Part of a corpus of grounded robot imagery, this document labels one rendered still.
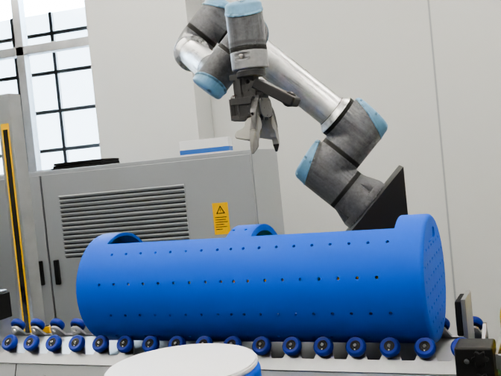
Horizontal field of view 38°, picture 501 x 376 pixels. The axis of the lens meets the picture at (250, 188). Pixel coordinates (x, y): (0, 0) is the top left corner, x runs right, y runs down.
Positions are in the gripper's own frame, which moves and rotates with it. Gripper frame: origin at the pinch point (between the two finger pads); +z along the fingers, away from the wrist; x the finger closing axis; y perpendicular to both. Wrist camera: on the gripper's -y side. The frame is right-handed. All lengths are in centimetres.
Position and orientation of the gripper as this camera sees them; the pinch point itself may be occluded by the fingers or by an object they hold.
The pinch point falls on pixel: (268, 153)
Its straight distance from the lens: 173.7
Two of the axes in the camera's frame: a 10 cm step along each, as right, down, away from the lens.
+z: 1.2, 9.9, 0.4
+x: -4.1, 0.8, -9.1
